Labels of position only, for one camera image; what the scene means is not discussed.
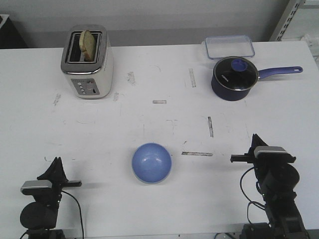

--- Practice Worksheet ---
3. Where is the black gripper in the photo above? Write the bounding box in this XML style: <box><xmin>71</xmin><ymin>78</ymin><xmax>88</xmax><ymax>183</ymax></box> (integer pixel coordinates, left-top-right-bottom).
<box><xmin>33</xmin><ymin>157</ymin><xmax>82</xmax><ymax>201</ymax></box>
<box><xmin>230</xmin><ymin>133</ymin><xmax>296</xmax><ymax>174</ymax></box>

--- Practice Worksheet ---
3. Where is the blue bowl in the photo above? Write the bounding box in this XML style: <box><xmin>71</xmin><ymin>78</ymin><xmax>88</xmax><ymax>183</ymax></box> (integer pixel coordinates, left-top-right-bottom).
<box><xmin>132</xmin><ymin>142</ymin><xmax>172</xmax><ymax>184</ymax></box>

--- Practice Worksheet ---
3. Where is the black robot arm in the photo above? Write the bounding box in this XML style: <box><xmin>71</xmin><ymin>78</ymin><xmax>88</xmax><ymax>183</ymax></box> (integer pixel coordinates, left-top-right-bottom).
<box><xmin>19</xmin><ymin>157</ymin><xmax>82</xmax><ymax>239</ymax></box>
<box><xmin>230</xmin><ymin>134</ymin><xmax>310</xmax><ymax>239</ymax></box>

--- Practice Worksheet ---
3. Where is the glass pot lid blue knob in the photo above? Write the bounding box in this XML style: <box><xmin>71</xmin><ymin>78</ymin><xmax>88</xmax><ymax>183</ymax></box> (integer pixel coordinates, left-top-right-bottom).
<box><xmin>214</xmin><ymin>56</ymin><xmax>259</xmax><ymax>91</ymax></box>

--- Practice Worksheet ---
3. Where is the clear plastic food container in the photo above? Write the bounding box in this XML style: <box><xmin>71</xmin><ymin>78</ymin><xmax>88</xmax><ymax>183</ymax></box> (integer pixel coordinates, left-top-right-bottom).
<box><xmin>202</xmin><ymin>35</ymin><xmax>255</xmax><ymax>60</ymax></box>

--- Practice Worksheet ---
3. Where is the white and silver toaster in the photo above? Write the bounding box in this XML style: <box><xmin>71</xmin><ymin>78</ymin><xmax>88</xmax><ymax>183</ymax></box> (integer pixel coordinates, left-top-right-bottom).
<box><xmin>60</xmin><ymin>24</ymin><xmax>114</xmax><ymax>99</ymax></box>

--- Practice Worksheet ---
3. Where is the metal shelf upright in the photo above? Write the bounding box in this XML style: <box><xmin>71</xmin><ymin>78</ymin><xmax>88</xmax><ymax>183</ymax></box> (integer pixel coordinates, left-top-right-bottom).
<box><xmin>269</xmin><ymin>0</ymin><xmax>306</xmax><ymax>41</ymax></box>

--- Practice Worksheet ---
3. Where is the toast slice in toaster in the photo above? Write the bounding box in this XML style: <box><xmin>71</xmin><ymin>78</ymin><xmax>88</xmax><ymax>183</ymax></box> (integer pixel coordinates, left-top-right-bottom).
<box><xmin>79</xmin><ymin>30</ymin><xmax>96</xmax><ymax>62</ymax></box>

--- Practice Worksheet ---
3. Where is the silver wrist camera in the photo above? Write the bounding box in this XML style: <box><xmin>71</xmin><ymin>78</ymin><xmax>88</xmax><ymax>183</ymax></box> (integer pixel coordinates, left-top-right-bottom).
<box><xmin>20</xmin><ymin>180</ymin><xmax>53</xmax><ymax>196</ymax></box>
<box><xmin>253</xmin><ymin>146</ymin><xmax>292</xmax><ymax>159</ymax></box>

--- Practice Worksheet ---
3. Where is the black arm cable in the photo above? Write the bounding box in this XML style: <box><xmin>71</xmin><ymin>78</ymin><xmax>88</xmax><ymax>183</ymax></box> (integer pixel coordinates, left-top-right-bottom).
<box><xmin>61</xmin><ymin>190</ymin><xmax>85</xmax><ymax>239</ymax></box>
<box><xmin>239</xmin><ymin>166</ymin><xmax>270</xmax><ymax>225</ymax></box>

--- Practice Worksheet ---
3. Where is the blue saucepan with handle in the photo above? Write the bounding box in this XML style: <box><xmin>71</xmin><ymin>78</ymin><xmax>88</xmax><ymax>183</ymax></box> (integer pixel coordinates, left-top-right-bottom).
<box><xmin>211</xmin><ymin>66</ymin><xmax>303</xmax><ymax>101</ymax></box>

